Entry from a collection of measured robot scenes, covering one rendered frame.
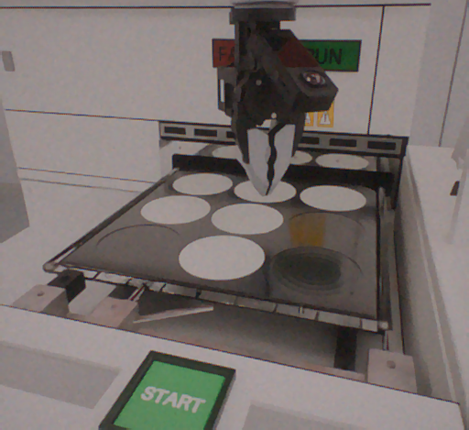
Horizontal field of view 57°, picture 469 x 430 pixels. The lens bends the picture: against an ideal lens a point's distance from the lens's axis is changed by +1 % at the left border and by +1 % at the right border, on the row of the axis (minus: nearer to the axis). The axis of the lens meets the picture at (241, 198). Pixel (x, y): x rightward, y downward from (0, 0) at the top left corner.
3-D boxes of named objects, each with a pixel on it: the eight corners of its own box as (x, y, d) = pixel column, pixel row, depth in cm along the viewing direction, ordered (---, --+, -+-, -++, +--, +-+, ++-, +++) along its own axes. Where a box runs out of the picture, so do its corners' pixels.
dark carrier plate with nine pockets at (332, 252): (183, 170, 79) (183, 168, 79) (375, 190, 70) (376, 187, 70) (61, 265, 49) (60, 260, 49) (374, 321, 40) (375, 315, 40)
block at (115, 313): (110, 319, 42) (106, 294, 41) (141, 325, 41) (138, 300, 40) (55, 381, 35) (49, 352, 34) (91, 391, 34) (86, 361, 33)
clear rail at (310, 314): (49, 268, 49) (47, 258, 49) (391, 330, 39) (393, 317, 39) (40, 274, 48) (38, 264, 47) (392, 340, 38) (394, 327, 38)
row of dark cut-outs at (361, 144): (161, 135, 83) (160, 122, 82) (399, 153, 71) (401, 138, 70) (160, 136, 82) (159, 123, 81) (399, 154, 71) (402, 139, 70)
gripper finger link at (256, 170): (248, 183, 57) (248, 115, 53) (269, 199, 52) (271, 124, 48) (227, 187, 56) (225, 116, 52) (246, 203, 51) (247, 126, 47)
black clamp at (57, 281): (70, 284, 47) (66, 264, 46) (87, 287, 47) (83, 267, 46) (48, 303, 44) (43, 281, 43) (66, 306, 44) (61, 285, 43)
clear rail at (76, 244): (178, 170, 81) (177, 163, 80) (184, 171, 80) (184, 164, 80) (40, 274, 48) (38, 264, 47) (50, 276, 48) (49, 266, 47)
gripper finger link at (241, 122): (265, 157, 52) (267, 83, 48) (272, 160, 50) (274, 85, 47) (230, 162, 50) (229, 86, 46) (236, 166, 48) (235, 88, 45)
